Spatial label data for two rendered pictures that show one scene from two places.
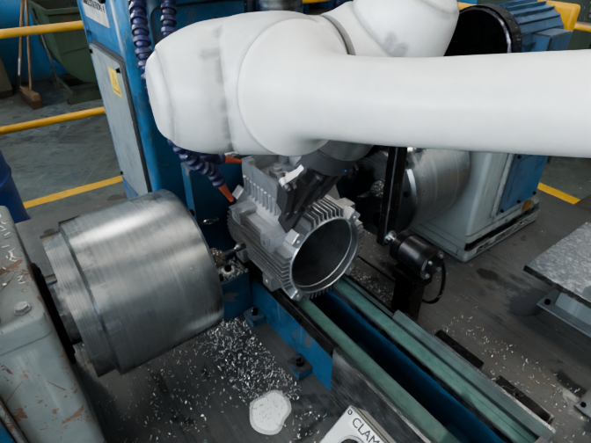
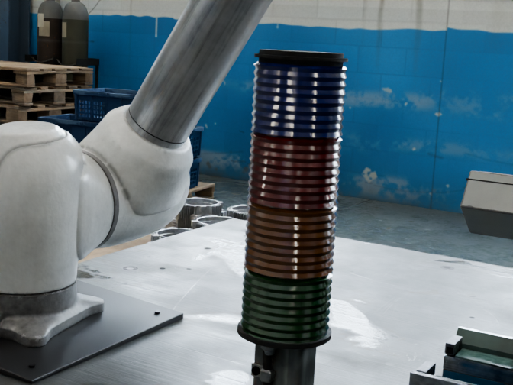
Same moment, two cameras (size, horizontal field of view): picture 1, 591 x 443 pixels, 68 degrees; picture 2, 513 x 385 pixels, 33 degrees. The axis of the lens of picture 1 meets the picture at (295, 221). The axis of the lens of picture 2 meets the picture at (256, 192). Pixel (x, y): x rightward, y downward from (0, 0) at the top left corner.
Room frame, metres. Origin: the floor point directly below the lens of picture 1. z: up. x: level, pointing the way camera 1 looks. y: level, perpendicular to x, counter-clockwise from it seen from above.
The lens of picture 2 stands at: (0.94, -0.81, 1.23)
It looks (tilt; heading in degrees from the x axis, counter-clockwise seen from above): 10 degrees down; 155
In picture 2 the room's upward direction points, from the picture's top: 3 degrees clockwise
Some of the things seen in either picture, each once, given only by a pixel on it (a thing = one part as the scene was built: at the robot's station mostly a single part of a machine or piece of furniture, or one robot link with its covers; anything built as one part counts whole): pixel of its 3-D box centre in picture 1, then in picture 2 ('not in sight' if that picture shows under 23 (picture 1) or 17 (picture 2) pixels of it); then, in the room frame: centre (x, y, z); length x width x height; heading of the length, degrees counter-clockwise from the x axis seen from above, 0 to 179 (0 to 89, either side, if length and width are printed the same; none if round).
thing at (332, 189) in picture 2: not in sight; (294, 168); (0.45, -0.55, 1.14); 0.06 x 0.06 x 0.04
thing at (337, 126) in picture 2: not in sight; (298, 98); (0.45, -0.55, 1.19); 0.06 x 0.06 x 0.04
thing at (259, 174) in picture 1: (280, 179); not in sight; (0.73, 0.03, 1.11); 0.12 x 0.11 x 0.07; 36
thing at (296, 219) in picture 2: not in sight; (290, 234); (0.45, -0.55, 1.10); 0.06 x 0.06 x 0.04
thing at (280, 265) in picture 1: (294, 230); not in sight; (0.70, 0.00, 1.02); 0.20 x 0.19 x 0.19; 36
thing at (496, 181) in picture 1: (471, 158); not in sight; (1.06, -0.47, 0.99); 0.35 x 0.31 x 0.37; 126
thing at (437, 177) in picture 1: (407, 169); not in sight; (0.91, -0.26, 1.04); 0.41 x 0.25 x 0.25; 126
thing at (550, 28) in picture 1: (508, 97); not in sight; (1.06, -0.52, 1.16); 0.33 x 0.26 x 0.42; 126
